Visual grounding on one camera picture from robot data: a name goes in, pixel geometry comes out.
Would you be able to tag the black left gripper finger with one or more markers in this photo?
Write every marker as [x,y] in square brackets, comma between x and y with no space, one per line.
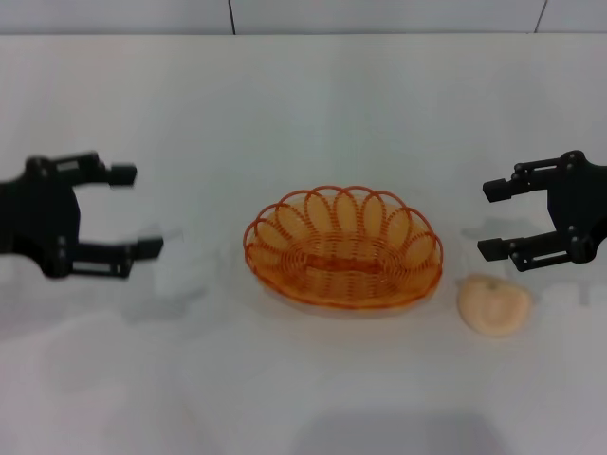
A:
[85,168]
[109,256]

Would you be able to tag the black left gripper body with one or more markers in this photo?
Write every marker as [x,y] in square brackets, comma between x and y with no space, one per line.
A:
[40,218]

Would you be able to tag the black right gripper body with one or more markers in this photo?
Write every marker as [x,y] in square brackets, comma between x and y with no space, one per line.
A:
[581,204]

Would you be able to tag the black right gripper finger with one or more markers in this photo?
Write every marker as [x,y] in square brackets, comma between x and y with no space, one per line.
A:
[526,182]
[533,251]

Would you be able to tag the pale peach bread bun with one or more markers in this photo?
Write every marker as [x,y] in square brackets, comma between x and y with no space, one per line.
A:
[493,308]

